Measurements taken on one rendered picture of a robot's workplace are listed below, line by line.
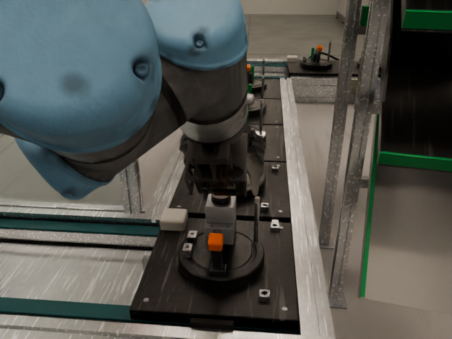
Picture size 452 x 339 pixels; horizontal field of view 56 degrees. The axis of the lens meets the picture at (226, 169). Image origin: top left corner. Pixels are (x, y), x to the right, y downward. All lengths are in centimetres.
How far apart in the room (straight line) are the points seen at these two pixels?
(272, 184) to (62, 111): 79
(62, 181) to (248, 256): 43
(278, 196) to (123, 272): 34
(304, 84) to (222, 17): 150
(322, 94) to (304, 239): 109
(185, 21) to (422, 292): 50
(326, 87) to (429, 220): 120
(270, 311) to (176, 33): 44
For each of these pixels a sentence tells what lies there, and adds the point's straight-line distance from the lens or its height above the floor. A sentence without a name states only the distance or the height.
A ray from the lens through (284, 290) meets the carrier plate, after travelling 67.
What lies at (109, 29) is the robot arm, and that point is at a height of 140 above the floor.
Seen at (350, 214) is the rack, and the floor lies 105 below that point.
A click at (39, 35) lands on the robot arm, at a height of 140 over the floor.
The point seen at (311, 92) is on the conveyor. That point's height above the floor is 90.
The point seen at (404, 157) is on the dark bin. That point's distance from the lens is 55.
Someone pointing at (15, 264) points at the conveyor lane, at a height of 92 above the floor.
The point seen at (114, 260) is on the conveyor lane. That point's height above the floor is 92.
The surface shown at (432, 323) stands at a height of 86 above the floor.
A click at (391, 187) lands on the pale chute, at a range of 69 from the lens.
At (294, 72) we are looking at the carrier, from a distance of 184.
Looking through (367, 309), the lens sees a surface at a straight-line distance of 83.
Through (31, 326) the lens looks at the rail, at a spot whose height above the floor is 96.
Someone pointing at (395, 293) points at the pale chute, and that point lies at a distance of 66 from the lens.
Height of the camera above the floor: 142
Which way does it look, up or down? 27 degrees down
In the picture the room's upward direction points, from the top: straight up
